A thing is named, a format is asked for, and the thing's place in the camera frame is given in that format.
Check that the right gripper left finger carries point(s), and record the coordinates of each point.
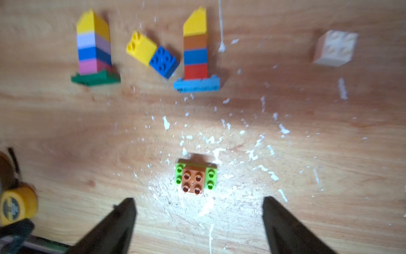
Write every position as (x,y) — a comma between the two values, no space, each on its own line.
(112,235)

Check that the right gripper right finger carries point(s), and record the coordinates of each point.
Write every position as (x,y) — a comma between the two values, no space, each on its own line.
(286,234)

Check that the lime green lego brick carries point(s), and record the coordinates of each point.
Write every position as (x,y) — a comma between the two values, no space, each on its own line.
(211,173)

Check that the brown sloped lego brick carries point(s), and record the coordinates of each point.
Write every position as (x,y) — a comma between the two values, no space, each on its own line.
(193,180)

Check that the dark green lego plate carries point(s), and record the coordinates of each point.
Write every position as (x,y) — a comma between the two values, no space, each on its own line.
(104,77)

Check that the light blue long lego brick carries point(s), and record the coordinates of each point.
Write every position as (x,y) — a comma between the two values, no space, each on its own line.
(198,85)

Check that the pink lego brick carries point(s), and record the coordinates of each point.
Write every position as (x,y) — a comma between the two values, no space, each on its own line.
(93,66)

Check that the red lego brick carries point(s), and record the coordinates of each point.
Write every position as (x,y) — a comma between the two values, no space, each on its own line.
(197,71)

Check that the blue square lego brick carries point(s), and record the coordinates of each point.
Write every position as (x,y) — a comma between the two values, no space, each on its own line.
(93,53)

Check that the white lego brick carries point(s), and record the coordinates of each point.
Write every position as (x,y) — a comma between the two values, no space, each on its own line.
(335,48)

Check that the lilac lego brick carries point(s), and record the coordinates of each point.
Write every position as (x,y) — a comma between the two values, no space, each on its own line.
(88,40)

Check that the teal blue lego brick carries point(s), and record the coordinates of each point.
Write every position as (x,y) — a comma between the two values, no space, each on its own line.
(195,57)

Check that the yellow sloped lego brick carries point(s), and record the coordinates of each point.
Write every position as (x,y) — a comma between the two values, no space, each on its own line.
(90,22)

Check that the yellow tape measure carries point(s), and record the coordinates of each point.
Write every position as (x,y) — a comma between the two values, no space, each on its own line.
(18,204)

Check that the tape roll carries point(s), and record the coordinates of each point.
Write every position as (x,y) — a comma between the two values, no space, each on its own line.
(7,173)

